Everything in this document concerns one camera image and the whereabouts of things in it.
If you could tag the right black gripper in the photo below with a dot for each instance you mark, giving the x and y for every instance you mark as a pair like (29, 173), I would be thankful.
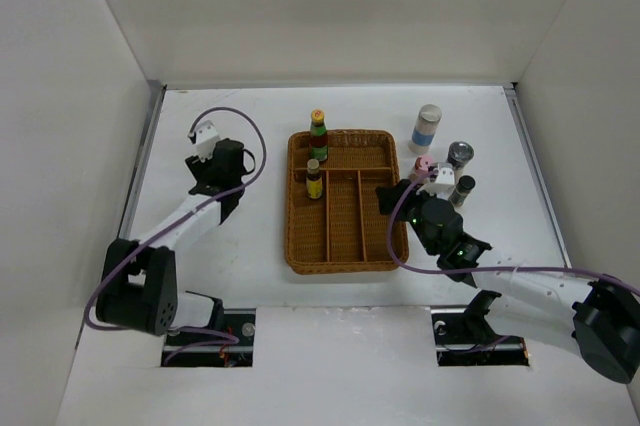
(386, 196)

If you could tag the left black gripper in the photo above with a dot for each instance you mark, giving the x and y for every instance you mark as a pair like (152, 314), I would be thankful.
(201, 168)

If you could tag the small yellow label bottle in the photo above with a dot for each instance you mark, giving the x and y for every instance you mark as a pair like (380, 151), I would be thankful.
(313, 181)

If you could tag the tall blue label spice jar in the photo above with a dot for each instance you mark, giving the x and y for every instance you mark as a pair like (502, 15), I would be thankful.
(425, 128)

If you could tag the red sauce bottle yellow cap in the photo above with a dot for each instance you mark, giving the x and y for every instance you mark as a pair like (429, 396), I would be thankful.
(318, 141)

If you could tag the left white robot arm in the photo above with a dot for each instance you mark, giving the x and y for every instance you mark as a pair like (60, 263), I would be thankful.
(140, 277)

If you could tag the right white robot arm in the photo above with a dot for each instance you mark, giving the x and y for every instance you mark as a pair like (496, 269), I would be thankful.
(593, 316)

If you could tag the pink lid spice jar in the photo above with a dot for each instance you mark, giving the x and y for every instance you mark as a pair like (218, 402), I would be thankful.
(421, 165)

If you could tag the brown wicker divided basket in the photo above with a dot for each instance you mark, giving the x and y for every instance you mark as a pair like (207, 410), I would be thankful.
(342, 231)

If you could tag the small dark spice jar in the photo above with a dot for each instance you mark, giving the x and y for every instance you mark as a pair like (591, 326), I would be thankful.
(461, 191)

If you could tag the silver top pepper grinder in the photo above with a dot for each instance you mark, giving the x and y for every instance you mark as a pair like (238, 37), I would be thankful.
(460, 153)

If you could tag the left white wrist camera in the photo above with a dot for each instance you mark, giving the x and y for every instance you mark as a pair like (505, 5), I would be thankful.
(204, 137)

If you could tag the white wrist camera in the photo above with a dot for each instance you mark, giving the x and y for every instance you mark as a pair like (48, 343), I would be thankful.
(204, 137)
(440, 180)

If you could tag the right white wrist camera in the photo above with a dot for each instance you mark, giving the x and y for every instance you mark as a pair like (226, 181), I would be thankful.
(440, 180)

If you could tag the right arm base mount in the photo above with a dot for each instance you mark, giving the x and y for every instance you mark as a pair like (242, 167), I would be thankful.
(463, 337)

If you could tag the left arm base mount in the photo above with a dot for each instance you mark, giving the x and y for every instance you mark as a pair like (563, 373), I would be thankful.
(227, 343)

